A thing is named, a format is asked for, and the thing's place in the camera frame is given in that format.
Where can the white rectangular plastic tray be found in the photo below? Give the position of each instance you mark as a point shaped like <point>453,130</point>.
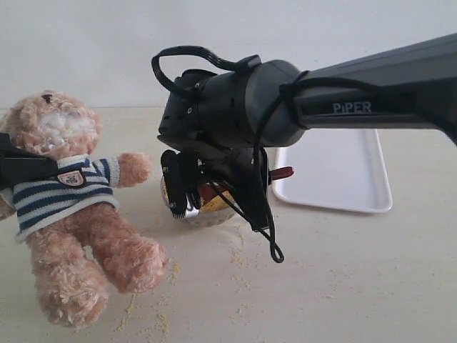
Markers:
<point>338,169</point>

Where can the tan teddy bear striped shirt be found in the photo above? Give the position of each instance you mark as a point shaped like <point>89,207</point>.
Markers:
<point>79,241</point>

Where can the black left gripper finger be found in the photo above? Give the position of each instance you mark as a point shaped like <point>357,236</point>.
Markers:
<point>19,166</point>

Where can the dark red wooden spoon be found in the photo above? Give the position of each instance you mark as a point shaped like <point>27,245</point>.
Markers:
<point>283,172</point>

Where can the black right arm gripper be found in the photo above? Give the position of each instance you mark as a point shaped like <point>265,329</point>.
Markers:
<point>240,178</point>

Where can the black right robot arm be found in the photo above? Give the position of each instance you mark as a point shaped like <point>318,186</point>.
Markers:
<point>217,126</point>

